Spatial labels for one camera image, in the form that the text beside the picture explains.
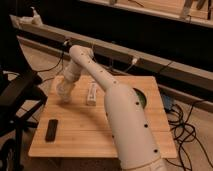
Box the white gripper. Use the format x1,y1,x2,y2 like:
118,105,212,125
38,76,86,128
56,78,75,93

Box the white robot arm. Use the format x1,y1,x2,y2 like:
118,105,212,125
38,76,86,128
57,45,167,171

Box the white remote control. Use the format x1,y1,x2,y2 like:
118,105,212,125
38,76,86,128
87,83,97,106

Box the black chair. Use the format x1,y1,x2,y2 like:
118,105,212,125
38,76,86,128
0,71,47,171

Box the wooden table board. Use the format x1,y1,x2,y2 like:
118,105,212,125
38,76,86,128
29,76,177,158

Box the black remote control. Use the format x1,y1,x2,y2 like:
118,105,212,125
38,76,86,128
45,119,58,142

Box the white spray bottle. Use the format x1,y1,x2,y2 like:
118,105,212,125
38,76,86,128
31,6,43,26

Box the green plate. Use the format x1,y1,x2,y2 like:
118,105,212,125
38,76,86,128
133,88,147,108

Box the blue power adapter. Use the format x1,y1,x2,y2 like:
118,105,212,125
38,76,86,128
162,95,173,110

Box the long wooden bench rail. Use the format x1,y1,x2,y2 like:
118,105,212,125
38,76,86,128
11,15,213,91

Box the black floor cables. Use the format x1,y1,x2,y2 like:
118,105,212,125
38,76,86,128
164,99,213,171

